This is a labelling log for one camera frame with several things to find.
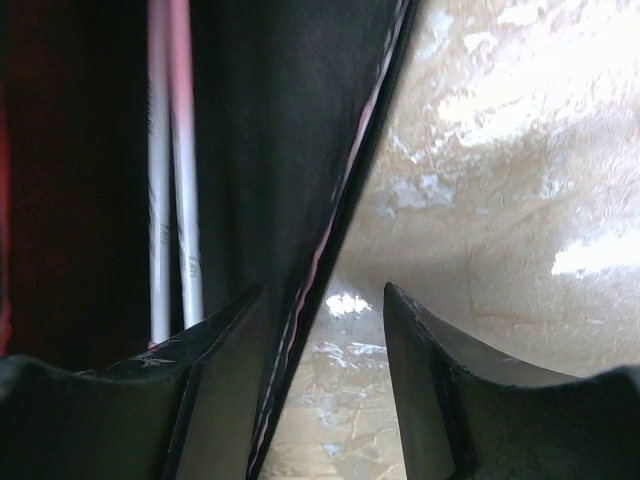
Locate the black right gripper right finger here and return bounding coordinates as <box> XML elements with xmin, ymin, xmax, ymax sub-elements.
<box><xmin>383</xmin><ymin>284</ymin><xmax>639</xmax><ymax>479</ymax></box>

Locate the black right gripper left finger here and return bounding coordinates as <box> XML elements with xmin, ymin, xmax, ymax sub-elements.
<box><xmin>1</xmin><ymin>287</ymin><xmax>267</xmax><ymax>479</ymax></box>

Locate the pink racket cover bag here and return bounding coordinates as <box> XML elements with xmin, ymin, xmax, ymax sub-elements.
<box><xmin>1</xmin><ymin>1</ymin><xmax>417</xmax><ymax>479</ymax></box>

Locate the pink badminton racket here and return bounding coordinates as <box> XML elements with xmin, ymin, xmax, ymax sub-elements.
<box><xmin>170</xmin><ymin>0</ymin><xmax>203</xmax><ymax>329</ymax></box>
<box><xmin>147</xmin><ymin>1</ymin><xmax>170</xmax><ymax>346</ymax></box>

